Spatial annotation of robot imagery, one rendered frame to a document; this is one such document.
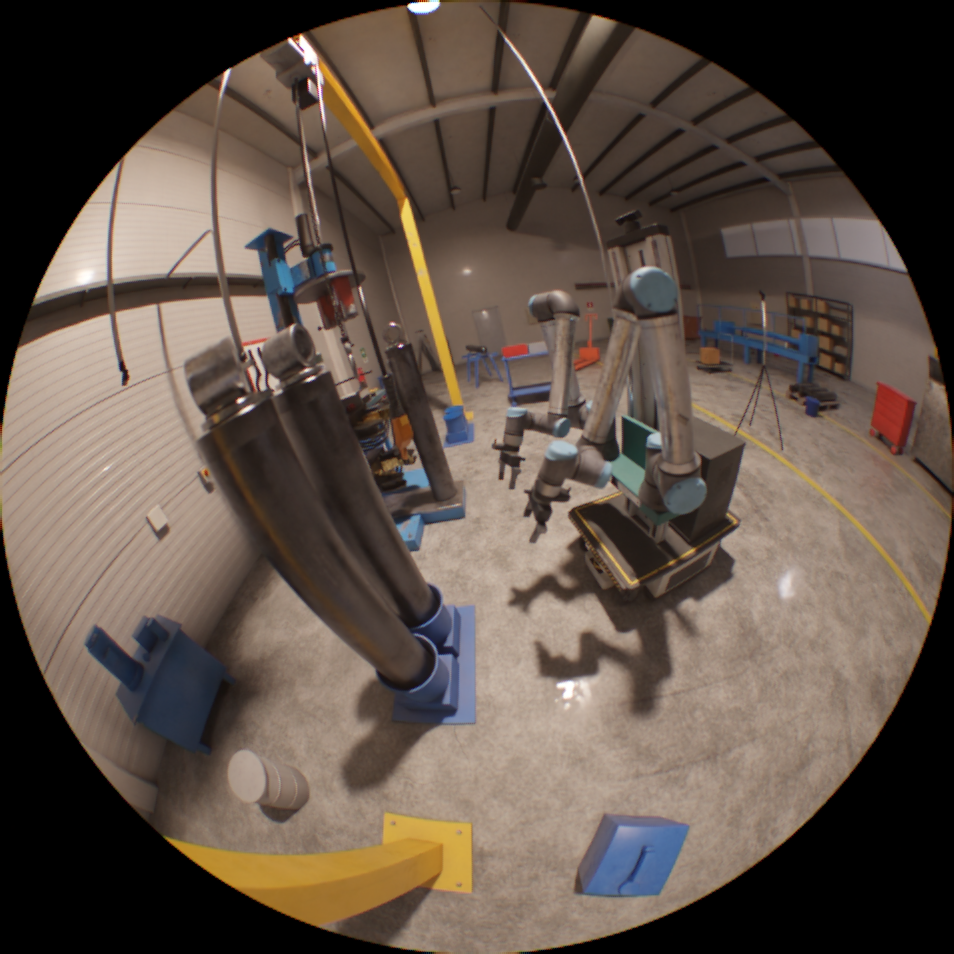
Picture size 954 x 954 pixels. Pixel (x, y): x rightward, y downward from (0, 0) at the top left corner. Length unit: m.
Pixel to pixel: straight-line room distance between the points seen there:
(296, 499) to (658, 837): 1.44
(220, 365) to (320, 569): 0.52
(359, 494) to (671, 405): 0.97
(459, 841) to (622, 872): 0.68
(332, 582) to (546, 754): 1.15
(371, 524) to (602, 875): 1.47
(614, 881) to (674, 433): 1.43
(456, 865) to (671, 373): 1.92
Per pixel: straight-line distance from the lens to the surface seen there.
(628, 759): 1.49
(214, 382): 0.67
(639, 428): 1.38
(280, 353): 0.91
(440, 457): 2.30
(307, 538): 0.70
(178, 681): 2.43
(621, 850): 1.20
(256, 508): 0.67
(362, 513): 0.98
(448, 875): 1.61
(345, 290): 2.18
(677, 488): 0.92
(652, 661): 1.61
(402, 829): 1.62
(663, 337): 0.78
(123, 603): 3.00
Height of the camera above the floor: 1.46
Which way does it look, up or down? 29 degrees down
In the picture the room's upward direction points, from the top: 15 degrees counter-clockwise
